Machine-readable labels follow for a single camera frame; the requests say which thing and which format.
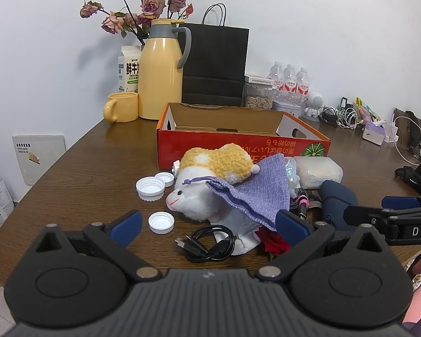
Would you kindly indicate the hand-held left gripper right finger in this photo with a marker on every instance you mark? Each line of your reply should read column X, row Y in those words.
column 291, row 228

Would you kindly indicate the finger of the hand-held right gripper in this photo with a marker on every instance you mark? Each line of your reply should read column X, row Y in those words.
column 363, row 215
column 400, row 202

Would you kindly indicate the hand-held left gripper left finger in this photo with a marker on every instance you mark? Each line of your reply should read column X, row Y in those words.
column 128, row 226

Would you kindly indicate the red rose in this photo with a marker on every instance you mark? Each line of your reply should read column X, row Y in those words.
column 273, row 244

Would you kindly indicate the navy glasses case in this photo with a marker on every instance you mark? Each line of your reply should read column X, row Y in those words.
column 336, row 196

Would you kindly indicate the purple knitted pouch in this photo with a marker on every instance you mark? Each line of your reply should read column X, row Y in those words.
column 259, row 196

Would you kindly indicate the white and yellow plush toy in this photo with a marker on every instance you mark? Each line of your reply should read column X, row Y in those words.
column 193, row 196

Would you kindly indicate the red cardboard box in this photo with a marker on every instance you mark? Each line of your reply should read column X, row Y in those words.
column 203, row 144

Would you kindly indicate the clear plastic bag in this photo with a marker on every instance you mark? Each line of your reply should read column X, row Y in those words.
column 292, row 177

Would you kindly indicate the wooden stand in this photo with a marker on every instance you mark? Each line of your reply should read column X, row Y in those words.
column 408, row 130

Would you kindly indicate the purple tissue pack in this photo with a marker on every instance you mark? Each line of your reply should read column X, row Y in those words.
column 373, row 133

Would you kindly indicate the colourful snack packets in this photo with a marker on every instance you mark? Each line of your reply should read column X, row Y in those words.
column 366, row 108

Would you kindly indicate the white board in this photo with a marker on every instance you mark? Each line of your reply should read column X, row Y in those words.
column 38, row 158

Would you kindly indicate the yellow mug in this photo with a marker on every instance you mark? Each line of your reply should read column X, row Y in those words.
column 124, row 108

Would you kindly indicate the white tin box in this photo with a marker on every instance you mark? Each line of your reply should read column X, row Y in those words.
column 286, row 108

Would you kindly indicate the white robot figure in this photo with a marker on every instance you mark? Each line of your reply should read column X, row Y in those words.
column 314, row 101

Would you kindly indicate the clear jar of seeds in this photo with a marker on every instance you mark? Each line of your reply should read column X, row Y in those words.
column 258, row 100

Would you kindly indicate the clear water bottle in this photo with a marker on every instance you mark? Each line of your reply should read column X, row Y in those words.
column 302, row 84
column 290, row 80
column 276, row 77

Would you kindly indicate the white and red card box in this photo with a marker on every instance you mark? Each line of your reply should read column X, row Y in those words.
column 261, row 79

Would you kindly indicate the yellow thermos jug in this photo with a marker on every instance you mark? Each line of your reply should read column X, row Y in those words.
column 159, row 77

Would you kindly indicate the white milk carton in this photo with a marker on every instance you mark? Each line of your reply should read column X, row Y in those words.
column 128, row 70

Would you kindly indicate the black paper bag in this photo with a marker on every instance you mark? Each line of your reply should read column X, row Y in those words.
column 214, row 59

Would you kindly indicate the dried pink rose bouquet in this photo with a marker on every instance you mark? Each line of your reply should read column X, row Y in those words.
column 149, row 5

